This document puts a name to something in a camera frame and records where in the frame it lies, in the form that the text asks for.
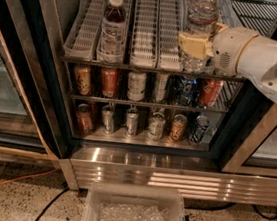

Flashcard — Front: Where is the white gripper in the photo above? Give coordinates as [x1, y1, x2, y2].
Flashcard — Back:
[178, 23, 260, 76]

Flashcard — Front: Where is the clear water bottle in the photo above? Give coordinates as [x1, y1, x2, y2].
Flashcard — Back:
[181, 0, 219, 73]

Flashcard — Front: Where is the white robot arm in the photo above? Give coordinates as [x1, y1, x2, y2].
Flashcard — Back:
[178, 25, 277, 104]

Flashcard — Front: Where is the dark blue can middle shelf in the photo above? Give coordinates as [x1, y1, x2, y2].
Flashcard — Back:
[175, 75, 196, 106]

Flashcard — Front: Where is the red orange can middle shelf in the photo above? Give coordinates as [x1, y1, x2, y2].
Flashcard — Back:
[198, 79, 224, 107]

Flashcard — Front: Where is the white plastic shelf organiser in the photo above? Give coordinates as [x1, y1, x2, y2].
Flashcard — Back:
[61, 0, 271, 83]

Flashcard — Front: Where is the silver can middle shelf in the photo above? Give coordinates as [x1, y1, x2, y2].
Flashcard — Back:
[153, 73, 169, 102]

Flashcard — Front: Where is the silver can shelf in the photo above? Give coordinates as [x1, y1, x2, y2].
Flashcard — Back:
[102, 105, 115, 134]
[125, 107, 139, 137]
[153, 73, 169, 102]

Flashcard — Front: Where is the white can middle shelf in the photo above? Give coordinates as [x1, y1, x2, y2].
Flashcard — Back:
[127, 71, 147, 101]

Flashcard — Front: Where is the white can shelf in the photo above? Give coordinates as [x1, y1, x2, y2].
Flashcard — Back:
[127, 71, 147, 101]
[148, 112, 166, 141]

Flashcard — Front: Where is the blue can bottom shelf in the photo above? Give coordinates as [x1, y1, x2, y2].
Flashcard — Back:
[189, 115, 210, 143]

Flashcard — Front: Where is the tan can bottom shelf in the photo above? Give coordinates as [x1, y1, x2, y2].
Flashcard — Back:
[168, 114, 188, 142]

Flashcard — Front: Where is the tan can shelf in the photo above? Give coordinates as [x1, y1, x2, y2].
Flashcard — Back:
[74, 65, 92, 96]
[168, 114, 188, 142]

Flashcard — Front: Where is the brown tea bottle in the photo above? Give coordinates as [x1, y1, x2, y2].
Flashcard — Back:
[98, 0, 127, 64]

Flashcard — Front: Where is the white can bottom shelf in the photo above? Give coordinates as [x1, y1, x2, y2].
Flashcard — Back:
[148, 112, 166, 141]

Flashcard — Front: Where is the silver can bottom shelf centre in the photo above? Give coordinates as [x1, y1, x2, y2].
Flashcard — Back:
[125, 107, 139, 137]

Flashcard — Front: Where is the silver can bottom shelf left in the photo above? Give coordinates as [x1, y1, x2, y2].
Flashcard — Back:
[102, 105, 115, 134]

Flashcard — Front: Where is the tan can middle shelf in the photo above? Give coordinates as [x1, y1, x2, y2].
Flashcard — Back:
[74, 65, 92, 96]

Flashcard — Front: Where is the stainless steel fridge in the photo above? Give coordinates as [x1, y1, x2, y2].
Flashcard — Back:
[0, 0, 277, 206]

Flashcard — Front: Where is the red can bottom shelf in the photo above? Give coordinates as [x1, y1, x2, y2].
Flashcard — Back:
[76, 103, 94, 133]

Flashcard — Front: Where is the glass fridge door left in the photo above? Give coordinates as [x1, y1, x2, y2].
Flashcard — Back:
[0, 30, 58, 165]

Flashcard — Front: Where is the clear plastic bin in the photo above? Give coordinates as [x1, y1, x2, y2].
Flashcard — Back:
[82, 182, 186, 221]

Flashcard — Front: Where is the black cable right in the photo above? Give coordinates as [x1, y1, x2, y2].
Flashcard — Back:
[184, 195, 277, 221]

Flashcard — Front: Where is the black cable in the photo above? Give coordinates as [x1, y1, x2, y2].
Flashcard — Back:
[184, 195, 277, 221]
[31, 183, 71, 221]

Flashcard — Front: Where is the black cable left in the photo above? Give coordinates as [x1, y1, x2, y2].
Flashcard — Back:
[31, 183, 71, 221]

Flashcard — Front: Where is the orange cable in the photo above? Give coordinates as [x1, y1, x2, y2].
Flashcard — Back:
[0, 160, 61, 205]

